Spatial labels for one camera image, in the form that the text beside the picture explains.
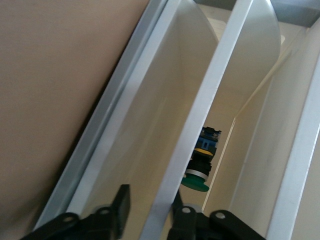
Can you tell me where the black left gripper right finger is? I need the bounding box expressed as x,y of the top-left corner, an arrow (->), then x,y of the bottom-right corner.
167,190 -> 266,240

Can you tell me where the white drawer cabinet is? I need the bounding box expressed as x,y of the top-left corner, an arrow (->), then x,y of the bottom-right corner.
32,0 -> 181,231

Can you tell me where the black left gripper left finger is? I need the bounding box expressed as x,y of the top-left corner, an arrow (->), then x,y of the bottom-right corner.
24,184 -> 132,240

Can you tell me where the green push button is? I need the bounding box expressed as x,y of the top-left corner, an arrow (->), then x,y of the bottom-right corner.
181,126 -> 222,193

